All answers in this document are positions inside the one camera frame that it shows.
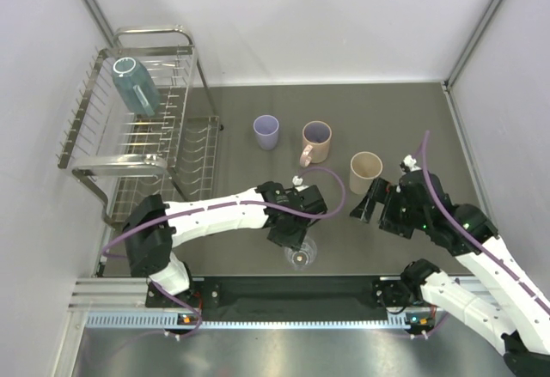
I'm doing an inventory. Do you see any left aluminium frame post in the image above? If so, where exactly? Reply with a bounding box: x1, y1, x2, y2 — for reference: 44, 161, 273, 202
82, 0, 116, 47

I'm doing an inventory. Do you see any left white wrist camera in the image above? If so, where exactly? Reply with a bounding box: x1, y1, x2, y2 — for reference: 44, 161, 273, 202
292, 175, 308, 190

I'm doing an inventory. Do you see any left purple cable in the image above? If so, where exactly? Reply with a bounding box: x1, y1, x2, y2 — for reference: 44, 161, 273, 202
101, 166, 347, 338

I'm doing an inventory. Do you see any steel dish rack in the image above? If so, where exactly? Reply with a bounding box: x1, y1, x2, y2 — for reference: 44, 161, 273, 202
56, 24, 225, 237

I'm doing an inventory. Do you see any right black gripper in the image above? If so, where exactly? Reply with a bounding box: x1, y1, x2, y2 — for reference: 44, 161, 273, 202
350, 176, 429, 238

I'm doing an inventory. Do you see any aluminium frame post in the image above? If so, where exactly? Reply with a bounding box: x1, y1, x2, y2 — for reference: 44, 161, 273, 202
82, 0, 116, 47
442, 0, 505, 93

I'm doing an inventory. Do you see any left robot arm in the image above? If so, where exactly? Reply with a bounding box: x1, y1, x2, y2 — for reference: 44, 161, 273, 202
122, 181, 327, 306

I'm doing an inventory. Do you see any clear glass cup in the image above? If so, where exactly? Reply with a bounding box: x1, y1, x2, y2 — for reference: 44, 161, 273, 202
284, 236, 317, 271

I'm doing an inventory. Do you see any grey slotted cable duct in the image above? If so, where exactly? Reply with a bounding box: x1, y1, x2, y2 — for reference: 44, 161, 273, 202
85, 312, 435, 331

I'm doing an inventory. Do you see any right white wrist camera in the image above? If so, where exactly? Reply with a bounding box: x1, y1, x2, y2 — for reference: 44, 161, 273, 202
400, 155, 421, 174

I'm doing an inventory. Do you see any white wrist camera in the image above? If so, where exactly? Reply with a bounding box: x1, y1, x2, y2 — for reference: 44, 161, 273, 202
292, 175, 308, 190
400, 155, 421, 174

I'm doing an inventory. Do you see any teal ceramic mug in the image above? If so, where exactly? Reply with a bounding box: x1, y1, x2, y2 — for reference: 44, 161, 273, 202
111, 57, 161, 117

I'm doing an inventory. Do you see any beige plastic cup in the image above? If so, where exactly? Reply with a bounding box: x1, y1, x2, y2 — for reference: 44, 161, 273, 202
349, 151, 383, 195

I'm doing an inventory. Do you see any lavender plastic cup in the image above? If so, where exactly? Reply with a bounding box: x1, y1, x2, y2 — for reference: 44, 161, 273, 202
253, 115, 279, 150

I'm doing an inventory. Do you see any pink mug lavender inside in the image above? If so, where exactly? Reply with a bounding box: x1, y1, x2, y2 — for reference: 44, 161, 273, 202
299, 120, 333, 167

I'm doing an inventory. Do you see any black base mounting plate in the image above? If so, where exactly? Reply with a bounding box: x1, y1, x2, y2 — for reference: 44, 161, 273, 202
144, 274, 450, 322

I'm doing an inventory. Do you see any right aluminium frame post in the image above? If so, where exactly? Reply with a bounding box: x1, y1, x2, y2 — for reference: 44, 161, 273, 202
442, 0, 505, 93

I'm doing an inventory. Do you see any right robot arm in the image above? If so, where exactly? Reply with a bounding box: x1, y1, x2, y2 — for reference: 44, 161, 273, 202
350, 167, 549, 376

